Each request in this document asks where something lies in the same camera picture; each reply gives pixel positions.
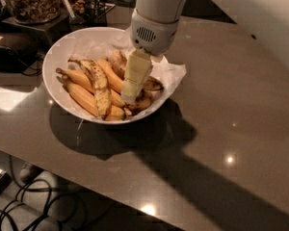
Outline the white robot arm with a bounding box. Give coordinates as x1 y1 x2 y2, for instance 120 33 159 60
130 0 289 78

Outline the yellow banana centre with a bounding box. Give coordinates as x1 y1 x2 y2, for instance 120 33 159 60
95 57 145 100

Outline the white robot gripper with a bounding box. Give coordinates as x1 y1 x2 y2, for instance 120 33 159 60
121 10 178 104

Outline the brown overripe banana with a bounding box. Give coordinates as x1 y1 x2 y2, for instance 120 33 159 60
110 49 164 91

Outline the small brown banana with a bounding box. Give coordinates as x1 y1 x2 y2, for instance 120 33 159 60
127 97 151 112

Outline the dark tray stand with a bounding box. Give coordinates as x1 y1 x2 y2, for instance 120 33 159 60
2 9 71 50

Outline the white paper liner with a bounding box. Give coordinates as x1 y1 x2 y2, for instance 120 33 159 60
63 27 186 124

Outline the white ceramic bowl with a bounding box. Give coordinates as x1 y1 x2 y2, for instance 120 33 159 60
42 27 172 125

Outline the yellow banana left lower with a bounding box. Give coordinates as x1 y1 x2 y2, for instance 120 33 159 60
56 75 126 122

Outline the black cable on floor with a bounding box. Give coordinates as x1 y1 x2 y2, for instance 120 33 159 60
0 154 117 231

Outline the yellow banana left upper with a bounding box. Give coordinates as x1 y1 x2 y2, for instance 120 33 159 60
55 67 126 109

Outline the spotted yellow banana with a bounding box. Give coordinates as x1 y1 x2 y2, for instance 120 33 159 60
68 58 112 119

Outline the shoe on floor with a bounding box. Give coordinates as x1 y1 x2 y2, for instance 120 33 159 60
19 163 42 184

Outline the black wire rack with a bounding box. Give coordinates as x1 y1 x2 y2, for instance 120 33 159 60
85 0 115 27

